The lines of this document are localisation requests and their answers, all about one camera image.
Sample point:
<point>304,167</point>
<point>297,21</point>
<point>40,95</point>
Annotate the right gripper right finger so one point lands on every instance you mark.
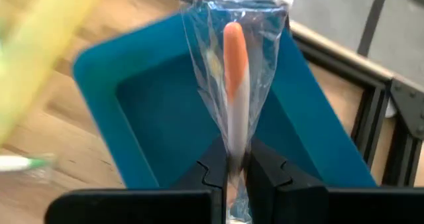
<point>331,207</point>

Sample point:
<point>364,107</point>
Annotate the orange toothbrush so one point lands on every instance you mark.
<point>236,85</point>

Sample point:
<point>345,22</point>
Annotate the yellow translucent plastic bin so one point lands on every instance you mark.
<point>39,51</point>

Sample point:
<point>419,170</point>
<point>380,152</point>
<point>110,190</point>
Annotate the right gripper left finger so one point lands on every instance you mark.
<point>139,207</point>

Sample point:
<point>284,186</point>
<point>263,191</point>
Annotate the blue plastic bin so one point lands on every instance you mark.
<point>149,118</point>

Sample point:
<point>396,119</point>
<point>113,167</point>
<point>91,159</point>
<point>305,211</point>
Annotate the green toothbrush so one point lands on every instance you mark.
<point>20,163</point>

